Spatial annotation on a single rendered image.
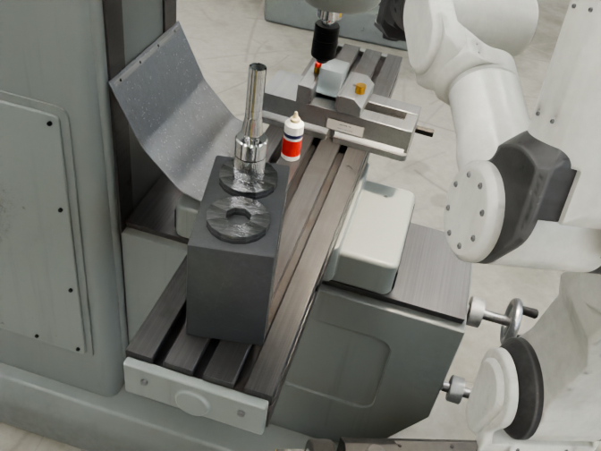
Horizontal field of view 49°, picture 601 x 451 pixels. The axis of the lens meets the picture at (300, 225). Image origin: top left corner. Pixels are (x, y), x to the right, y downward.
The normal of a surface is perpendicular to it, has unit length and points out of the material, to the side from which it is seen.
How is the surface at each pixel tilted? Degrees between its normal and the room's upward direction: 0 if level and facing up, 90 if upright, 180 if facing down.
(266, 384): 0
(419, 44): 84
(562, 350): 90
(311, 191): 0
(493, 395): 90
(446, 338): 90
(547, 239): 73
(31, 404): 64
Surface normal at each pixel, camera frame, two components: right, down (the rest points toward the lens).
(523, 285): 0.12, -0.76
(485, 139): -0.55, -0.40
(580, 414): 0.06, 0.60
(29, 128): -0.27, 0.58
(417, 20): -0.97, -0.10
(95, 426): -0.19, 0.20
